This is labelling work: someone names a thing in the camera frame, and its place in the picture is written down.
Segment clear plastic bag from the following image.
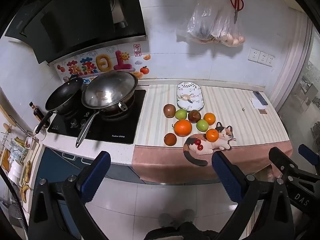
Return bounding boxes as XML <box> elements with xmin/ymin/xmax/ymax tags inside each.
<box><xmin>176</xmin><ymin>1</ymin><xmax>225</xmax><ymax>44</ymax></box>
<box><xmin>212</xmin><ymin>5</ymin><xmax>245</xmax><ymax>47</ymax></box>

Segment banana print board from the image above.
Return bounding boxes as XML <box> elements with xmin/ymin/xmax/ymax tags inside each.
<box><xmin>20</xmin><ymin>140</ymin><xmax>40</xmax><ymax>203</ymax></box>

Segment red handled scissors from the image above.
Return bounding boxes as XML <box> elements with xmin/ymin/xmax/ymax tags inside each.
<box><xmin>230</xmin><ymin>0</ymin><xmax>244</xmax><ymax>24</ymax></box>

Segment striped cat print tablecloth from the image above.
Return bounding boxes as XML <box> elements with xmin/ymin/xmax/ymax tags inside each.
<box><xmin>132</xmin><ymin>84</ymin><xmax>293</xmax><ymax>184</ymax></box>

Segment grey slipper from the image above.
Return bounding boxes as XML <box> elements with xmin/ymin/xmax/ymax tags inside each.
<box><xmin>159</xmin><ymin>213</ymin><xmax>175</xmax><ymax>228</ymax></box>
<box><xmin>179</xmin><ymin>209</ymin><xmax>195</xmax><ymax>223</ymax></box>

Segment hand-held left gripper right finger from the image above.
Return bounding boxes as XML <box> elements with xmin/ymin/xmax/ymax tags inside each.
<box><xmin>211</xmin><ymin>151</ymin><xmax>296</xmax><ymax>240</ymax></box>

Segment colourful character wall sticker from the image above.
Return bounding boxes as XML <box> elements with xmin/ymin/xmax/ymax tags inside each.
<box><xmin>56</xmin><ymin>51</ymin><xmax>133</xmax><ymax>83</ymax></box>

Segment black frying pan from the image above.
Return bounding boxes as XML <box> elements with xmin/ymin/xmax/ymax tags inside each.
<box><xmin>34</xmin><ymin>77</ymin><xmax>84</xmax><ymax>134</ymax></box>

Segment dark smartphone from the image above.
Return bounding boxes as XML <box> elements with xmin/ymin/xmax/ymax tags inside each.
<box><xmin>252</xmin><ymin>91</ymin><xmax>268</xmax><ymax>106</ymax></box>

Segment black range hood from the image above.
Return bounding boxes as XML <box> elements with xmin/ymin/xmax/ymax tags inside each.
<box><xmin>5</xmin><ymin>0</ymin><xmax>147</xmax><ymax>64</ymax></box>

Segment small orange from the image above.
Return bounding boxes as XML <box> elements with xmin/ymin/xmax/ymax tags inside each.
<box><xmin>206</xmin><ymin>128</ymin><xmax>220</xmax><ymax>142</ymax></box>
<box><xmin>203</xmin><ymin>113</ymin><xmax>216</xmax><ymax>126</ymax></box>

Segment metal dish rack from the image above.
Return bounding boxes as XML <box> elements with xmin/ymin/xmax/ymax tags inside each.
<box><xmin>0</xmin><ymin>122</ymin><xmax>40</xmax><ymax>205</ymax></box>

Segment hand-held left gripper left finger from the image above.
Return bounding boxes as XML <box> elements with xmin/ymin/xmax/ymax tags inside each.
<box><xmin>29</xmin><ymin>151</ymin><xmax>112</xmax><ymax>240</ymax></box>

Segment large orange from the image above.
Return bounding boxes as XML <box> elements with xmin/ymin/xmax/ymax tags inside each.
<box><xmin>174</xmin><ymin>119</ymin><xmax>193</xmax><ymax>137</ymax></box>

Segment light brown round fruit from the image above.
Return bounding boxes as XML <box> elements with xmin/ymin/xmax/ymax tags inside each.
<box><xmin>163</xmin><ymin>104</ymin><xmax>176</xmax><ymax>118</ymax></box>

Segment blue kitchen cabinet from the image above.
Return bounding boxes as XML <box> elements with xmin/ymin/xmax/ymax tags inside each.
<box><xmin>25</xmin><ymin>146</ymin><xmax>140</xmax><ymax>240</ymax></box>

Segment dark brown round fruit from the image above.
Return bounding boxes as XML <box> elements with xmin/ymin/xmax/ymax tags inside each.
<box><xmin>164</xmin><ymin>133</ymin><xmax>177</xmax><ymax>146</ymax></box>
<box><xmin>188</xmin><ymin>110</ymin><xmax>201</xmax><ymax>123</ymax></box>

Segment dark sauce bottle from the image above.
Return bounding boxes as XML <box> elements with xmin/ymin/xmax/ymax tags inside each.
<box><xmin>29</xmin><ymin>102</ymin><xmax>44</xmax><ymax>122</ymax></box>

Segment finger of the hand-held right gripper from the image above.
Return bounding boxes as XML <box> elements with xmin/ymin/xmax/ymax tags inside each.
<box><xmin>268</xmin><ymin>146</ymin><xmax>320</xmax><ymax>183</ymax></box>
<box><xmin>298</xmin><ymin>144</ymin><xmax>320</xmax><ymax>166</ymax></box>

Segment steel wok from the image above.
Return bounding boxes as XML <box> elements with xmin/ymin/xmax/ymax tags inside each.
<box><xmin>76</xmin><ymin>90</ymin><xmax>137</xmax><ymax>148</ymax></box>

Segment glass door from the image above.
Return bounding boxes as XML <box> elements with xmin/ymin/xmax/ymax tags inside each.
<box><xmin>277</xmin><ymin>25</ymin><xmax>320</xmax><ymax>145</ymax></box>

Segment white paper sheet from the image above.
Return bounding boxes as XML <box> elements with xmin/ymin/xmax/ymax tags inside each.
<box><xmin>250</xmin><ymin>97</ymin><xmax>268</xmax><ymax>109</ymax></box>

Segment white cup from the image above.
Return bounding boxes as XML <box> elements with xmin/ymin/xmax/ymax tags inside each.
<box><xmin>33</xmin><ymin>124</ymin><xmax>47</xmax><ymax>142</ymax></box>

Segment oval floral plate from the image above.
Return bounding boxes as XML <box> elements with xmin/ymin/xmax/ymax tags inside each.
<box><xmin>176</xmin><ymin>82</ymin><xmax>204</xmax><ymax>111</ymax></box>

